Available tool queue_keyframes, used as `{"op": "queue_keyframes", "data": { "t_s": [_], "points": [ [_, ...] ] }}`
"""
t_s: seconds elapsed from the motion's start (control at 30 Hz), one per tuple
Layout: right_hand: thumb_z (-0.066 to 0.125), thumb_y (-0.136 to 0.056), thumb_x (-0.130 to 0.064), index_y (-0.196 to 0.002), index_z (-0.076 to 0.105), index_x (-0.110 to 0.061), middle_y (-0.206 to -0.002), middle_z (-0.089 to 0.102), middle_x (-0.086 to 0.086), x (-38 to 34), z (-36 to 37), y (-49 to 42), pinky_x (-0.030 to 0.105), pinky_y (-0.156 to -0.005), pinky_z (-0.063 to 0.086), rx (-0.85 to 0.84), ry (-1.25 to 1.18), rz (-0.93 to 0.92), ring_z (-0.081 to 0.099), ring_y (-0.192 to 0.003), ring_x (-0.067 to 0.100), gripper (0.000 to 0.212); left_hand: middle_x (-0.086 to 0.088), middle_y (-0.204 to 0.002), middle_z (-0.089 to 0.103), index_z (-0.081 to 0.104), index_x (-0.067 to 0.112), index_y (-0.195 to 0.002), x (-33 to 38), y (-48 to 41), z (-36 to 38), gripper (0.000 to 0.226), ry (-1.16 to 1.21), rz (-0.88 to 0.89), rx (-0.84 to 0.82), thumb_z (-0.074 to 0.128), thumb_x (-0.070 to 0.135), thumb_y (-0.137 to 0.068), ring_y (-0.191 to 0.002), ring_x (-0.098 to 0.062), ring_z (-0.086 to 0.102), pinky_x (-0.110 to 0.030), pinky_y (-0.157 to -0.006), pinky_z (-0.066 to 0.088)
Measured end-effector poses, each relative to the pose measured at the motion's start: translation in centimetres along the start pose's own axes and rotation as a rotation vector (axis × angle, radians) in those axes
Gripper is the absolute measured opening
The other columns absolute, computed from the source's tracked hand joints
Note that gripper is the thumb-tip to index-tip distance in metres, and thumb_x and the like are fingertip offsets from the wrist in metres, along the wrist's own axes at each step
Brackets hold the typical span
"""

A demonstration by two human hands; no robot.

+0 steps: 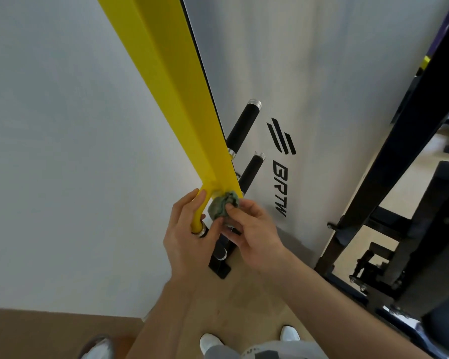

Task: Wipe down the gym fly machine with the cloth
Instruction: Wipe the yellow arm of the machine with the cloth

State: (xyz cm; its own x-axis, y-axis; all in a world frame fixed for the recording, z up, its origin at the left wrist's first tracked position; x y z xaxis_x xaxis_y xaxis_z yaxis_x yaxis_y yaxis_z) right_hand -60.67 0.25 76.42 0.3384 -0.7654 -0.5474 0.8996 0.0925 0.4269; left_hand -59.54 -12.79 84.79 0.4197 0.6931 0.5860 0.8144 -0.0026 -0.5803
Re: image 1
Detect person's left hand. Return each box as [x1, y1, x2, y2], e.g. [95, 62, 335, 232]
[163, 188, 224, 285]

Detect person's right hand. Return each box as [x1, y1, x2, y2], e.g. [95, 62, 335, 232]
[220, 199, 289, 274]

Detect green cleaning cloth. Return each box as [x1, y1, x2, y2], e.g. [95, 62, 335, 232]
[208, 190, 241, 226]

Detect yellow steel machine beam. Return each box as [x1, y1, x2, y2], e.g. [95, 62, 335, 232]
[95, 0, 244, 235]

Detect person's right forearm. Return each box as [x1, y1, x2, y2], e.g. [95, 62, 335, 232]
[261, 250, 433, 359]

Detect person's left forearm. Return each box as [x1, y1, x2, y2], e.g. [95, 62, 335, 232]
[126, 271, 212, 359]

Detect person's white left shoe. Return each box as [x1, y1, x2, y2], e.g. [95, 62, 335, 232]
[199, 333, 225, 359]

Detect person's white shoe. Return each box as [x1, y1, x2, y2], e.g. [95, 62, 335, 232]
[199, 333, 225, 359]
[280, 325, 301, 342]

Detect person's white right shoe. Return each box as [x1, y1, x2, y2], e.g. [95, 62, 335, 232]
[280, 325, 301, 342]

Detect person's grey shorts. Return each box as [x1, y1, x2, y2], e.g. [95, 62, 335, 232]
[204, 340, 328, 359]

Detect white panel with black logo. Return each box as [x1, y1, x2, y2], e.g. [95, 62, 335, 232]
[180, 0, 449, 264]

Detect white grey shoe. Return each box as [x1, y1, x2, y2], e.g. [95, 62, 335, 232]
[79, 335, 114, 359]

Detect black padded seat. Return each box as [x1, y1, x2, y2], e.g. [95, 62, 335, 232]
[421, 289, 449, 359]

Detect black grip handle chrome ends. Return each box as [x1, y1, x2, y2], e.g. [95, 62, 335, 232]
[238, 151, 266, 195]
[226, 99, 263, 160]
[214, 235, 234, 262]

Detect black steel base plate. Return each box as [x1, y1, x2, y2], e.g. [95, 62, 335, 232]
[208, 224, 244, 280]

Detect black gym machine frame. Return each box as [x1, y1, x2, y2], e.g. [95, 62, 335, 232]
[314, 0, 449, 322]

